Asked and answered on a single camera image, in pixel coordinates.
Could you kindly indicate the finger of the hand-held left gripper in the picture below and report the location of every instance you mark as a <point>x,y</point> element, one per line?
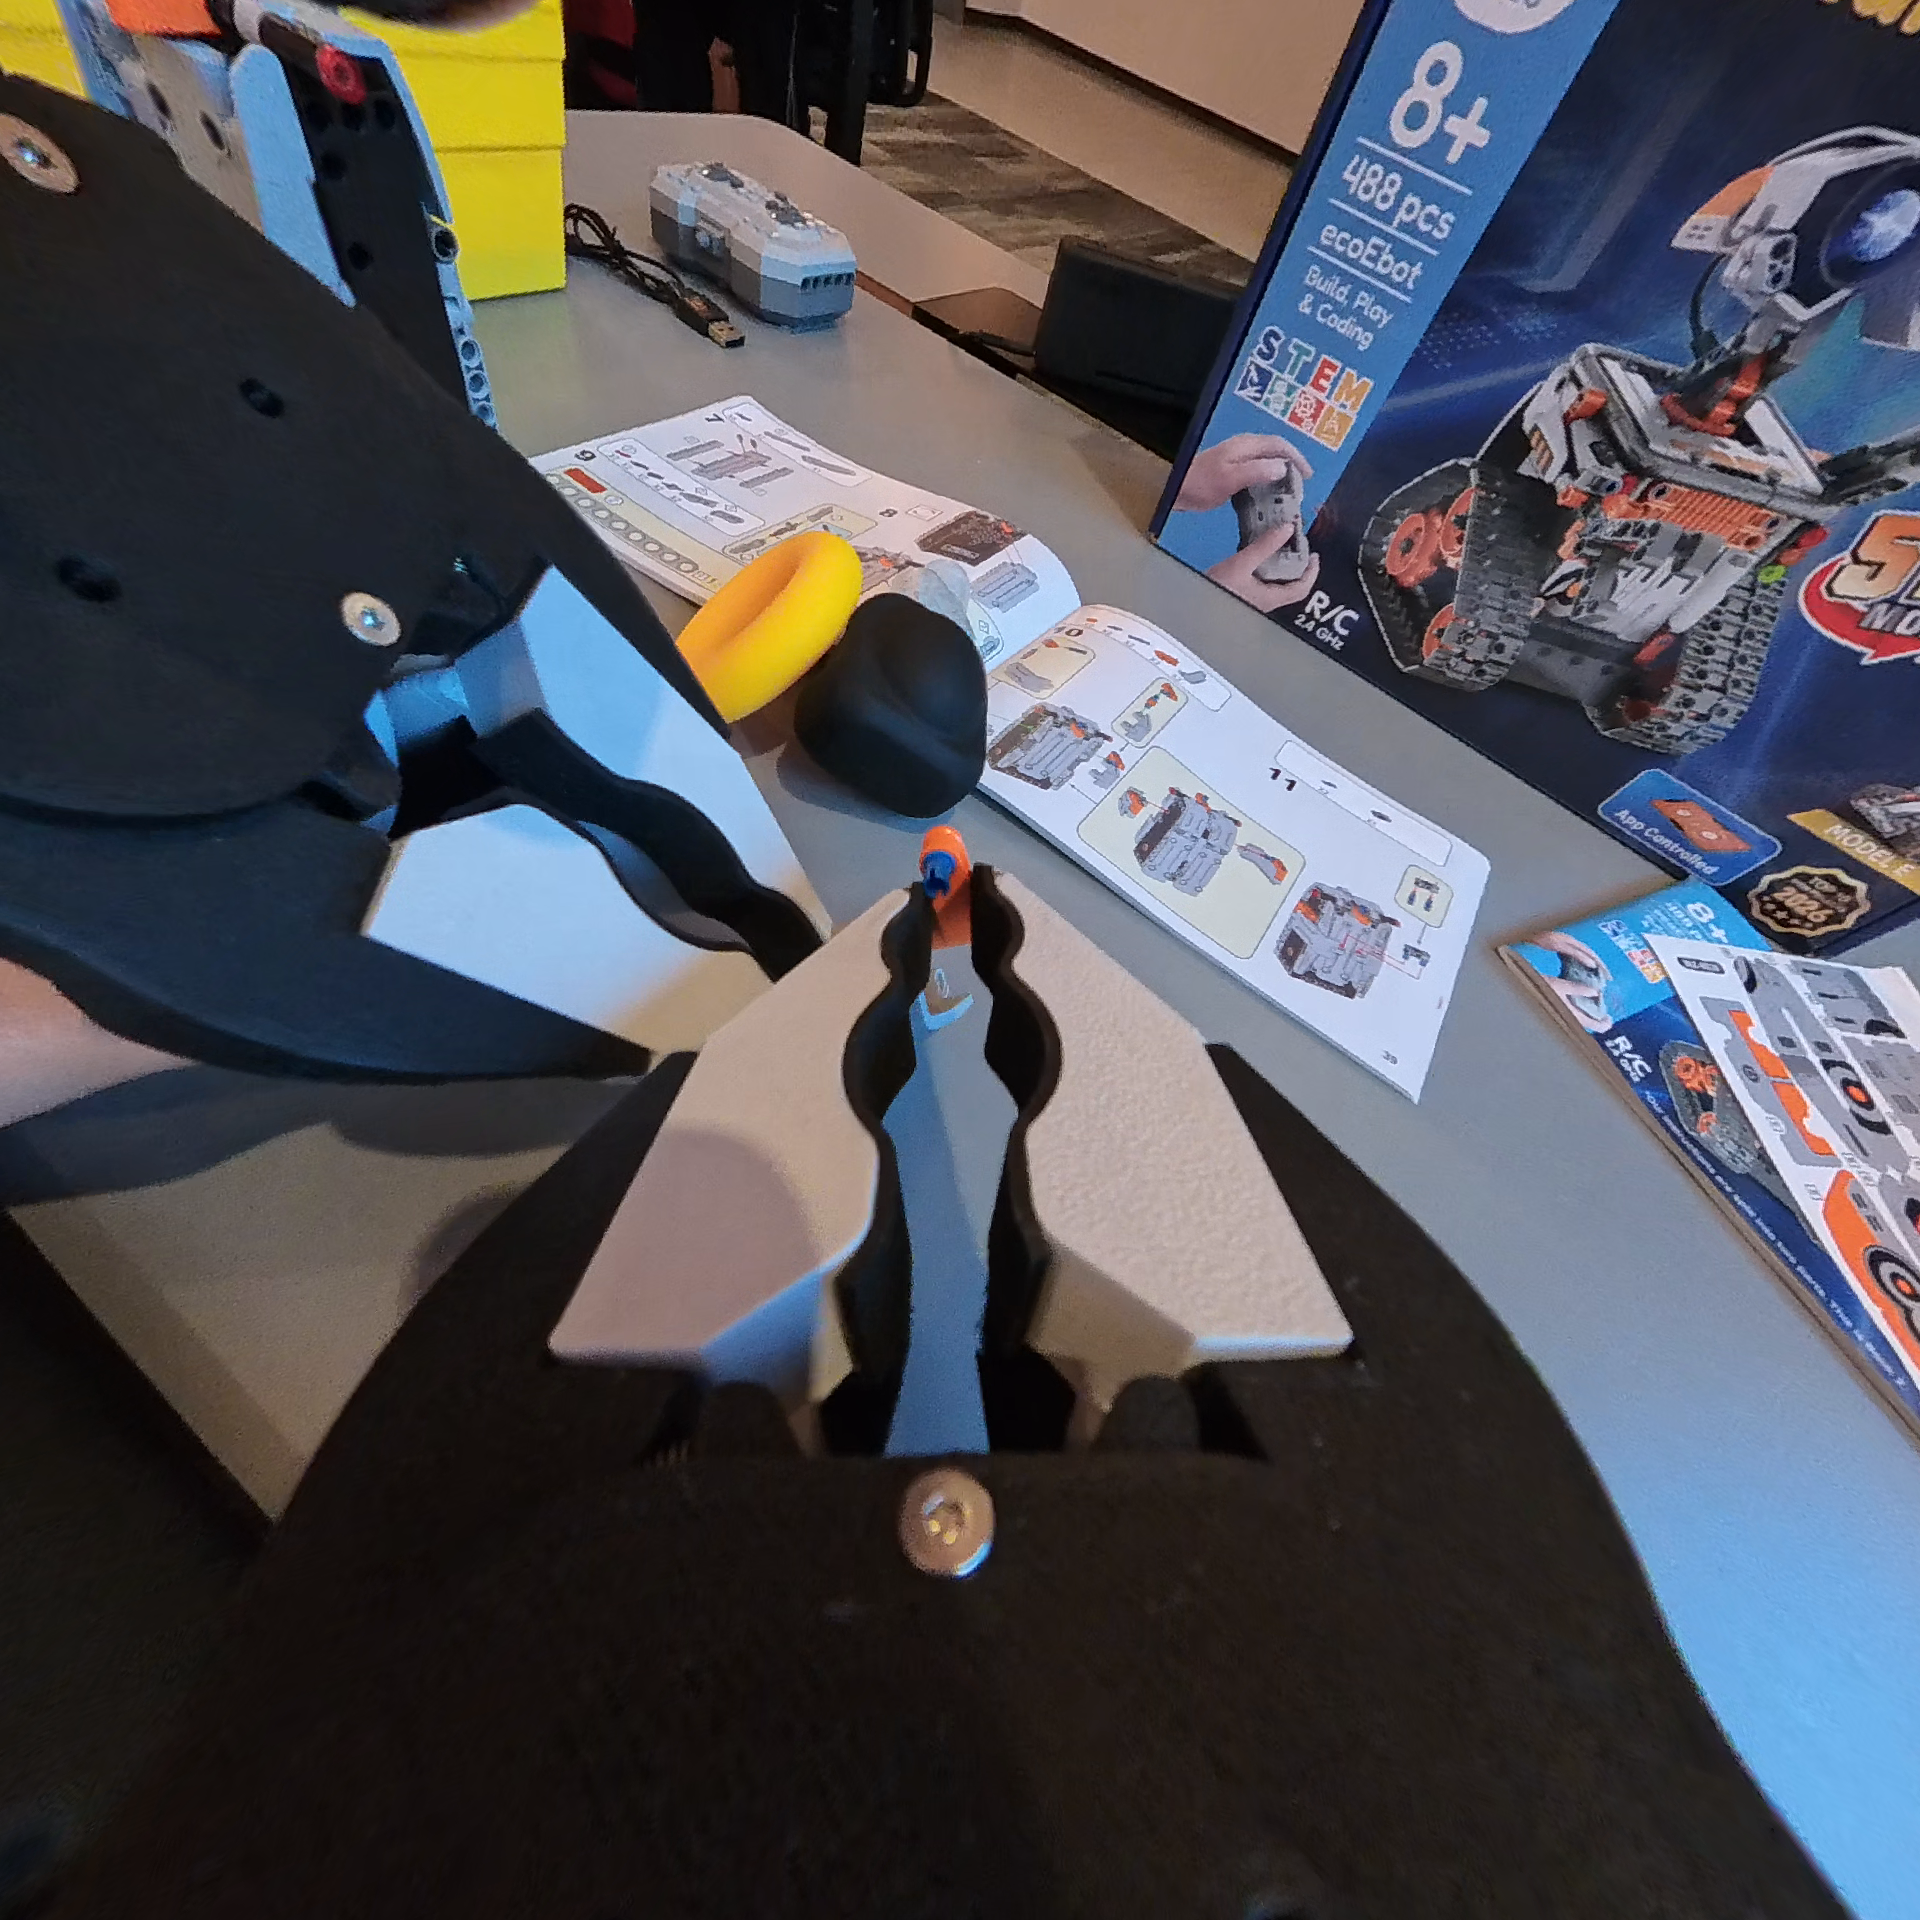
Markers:
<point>527,931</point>
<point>659,707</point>

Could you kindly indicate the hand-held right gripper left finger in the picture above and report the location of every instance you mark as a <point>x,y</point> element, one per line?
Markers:
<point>719,1198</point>

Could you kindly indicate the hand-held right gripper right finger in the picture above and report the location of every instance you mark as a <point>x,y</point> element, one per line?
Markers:
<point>1171,1198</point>

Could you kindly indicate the orange connector with blue pins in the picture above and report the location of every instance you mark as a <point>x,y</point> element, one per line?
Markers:
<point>942,871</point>

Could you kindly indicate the person's left forearm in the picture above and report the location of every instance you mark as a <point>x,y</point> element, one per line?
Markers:
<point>63,1051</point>

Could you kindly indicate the grey desk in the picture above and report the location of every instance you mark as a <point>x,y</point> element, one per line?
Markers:
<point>1501,1278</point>

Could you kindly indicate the black foam wheel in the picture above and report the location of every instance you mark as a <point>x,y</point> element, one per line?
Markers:
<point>893,707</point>

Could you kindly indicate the clear bag of brick parts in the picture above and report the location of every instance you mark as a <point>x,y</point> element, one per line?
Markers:
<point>955,600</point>

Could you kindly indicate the open instruction booklet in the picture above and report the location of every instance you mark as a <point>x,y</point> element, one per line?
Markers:
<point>1197,840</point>

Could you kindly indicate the grey black motor assembly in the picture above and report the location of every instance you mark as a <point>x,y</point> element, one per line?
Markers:
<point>346,198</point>

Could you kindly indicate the grey motor brick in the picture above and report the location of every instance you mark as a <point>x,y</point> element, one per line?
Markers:
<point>749,240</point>

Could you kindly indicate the small colourful booklet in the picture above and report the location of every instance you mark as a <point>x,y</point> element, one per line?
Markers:
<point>1634,1051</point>

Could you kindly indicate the yellow parts bin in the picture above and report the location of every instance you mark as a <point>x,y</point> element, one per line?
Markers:
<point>505,150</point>

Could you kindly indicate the black box device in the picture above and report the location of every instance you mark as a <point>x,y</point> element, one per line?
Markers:
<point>1131,325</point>

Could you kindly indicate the printed sticker sheet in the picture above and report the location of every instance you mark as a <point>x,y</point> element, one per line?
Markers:
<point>1814,1083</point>

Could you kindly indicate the dark chair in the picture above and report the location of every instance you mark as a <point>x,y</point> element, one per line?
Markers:
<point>809,62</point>

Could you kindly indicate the large robot kit box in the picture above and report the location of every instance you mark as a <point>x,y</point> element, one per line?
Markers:
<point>1574,453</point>

